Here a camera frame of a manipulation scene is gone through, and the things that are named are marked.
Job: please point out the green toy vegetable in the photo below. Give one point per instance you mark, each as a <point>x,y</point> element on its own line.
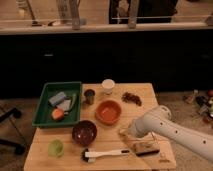
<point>74,97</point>

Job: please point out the orange bowl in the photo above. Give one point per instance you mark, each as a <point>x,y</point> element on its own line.
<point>108,112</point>

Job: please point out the dark grape bunch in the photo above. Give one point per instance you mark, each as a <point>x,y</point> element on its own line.
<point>131,98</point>

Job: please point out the small metal cup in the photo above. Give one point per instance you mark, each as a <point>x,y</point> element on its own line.
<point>90,96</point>

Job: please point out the dark maroon bowl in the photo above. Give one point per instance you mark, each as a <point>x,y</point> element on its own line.
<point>84,133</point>

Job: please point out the orange toy fruit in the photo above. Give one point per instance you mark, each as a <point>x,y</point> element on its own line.
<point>57,114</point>

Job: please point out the black office chair base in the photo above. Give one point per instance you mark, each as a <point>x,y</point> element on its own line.
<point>19,148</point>

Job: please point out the white paper cup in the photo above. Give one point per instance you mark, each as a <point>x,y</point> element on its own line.
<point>108,85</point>

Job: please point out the green plastic tray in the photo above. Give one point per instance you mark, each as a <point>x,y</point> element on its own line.
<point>43,115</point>

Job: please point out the metal fork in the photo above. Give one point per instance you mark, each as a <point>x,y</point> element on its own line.
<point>154,137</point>

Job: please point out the white handled dish brush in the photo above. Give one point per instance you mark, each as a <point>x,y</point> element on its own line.
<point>90,156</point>

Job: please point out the blue grey sponge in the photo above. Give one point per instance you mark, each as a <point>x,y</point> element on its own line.
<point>58,98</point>

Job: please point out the grey cloth piece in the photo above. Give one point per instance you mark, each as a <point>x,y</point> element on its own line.
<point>65,105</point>

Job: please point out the yellow banana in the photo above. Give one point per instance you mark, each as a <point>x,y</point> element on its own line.
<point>124,131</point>

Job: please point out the green translucent cup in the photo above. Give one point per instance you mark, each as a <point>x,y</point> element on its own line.
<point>56,148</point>

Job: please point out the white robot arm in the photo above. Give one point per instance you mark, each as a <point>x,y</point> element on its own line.
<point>158,120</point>

